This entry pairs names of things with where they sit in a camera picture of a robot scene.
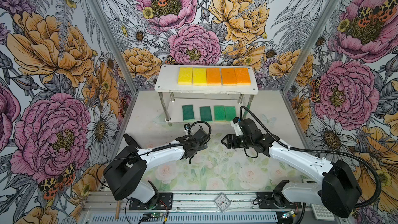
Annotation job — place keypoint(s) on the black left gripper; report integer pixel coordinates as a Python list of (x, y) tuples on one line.
[(203, 146)]

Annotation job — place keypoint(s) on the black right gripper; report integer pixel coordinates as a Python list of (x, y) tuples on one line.
[(228, 137)]

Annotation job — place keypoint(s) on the light green sponge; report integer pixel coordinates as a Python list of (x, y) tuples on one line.
[(230, 113), (219, 113)]

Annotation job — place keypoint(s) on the dark green scouring sponge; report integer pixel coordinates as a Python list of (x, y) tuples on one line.
[(205, 113)]

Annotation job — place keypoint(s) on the orange sponge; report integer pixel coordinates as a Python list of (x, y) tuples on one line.
[(228, 77), (213, 77), (242, 76)]

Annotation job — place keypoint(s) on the orange sponge front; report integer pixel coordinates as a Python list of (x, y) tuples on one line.
[(242, 76)]

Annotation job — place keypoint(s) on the yellow sponge top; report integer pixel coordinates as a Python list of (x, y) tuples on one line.
[(200, 77)]

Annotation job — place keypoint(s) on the yellow sponge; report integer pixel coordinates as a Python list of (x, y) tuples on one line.
[(185, 76), (200, 77)]

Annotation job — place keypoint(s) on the orange sponge back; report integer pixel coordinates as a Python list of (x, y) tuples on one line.
[(213, 77)]

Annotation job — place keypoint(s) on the yellow sponge bottom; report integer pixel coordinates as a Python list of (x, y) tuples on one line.
[(185, 76)]

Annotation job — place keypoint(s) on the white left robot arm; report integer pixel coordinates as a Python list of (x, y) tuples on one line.
[(125, 173)]

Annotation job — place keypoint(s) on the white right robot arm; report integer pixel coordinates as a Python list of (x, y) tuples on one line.
[(332, 184)]

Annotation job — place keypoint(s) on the white two-tier metal shelf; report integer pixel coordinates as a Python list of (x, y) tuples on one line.
[(173, 96)]

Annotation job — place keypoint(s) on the small white clock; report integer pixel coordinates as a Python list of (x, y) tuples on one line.
[(222, 202)]

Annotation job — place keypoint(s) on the white calculator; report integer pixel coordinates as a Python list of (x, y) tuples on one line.
[(320, 212)]

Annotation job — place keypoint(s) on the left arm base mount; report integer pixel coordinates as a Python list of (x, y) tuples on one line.
[(155, 200)]

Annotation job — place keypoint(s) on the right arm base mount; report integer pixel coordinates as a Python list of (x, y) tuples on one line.
[(275, 199)]

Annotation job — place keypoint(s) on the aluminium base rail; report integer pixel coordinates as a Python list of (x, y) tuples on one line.
[(197, 207)]

